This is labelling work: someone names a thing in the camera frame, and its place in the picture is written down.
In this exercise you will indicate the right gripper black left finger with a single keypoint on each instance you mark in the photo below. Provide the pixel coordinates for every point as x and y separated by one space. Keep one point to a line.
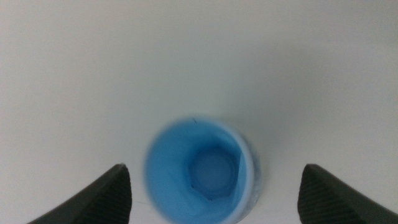
102 202

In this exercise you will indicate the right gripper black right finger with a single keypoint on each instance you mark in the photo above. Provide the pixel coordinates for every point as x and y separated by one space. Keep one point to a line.
326 202

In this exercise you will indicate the blue plastic cup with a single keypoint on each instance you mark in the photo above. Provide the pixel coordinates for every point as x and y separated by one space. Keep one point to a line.
174 174

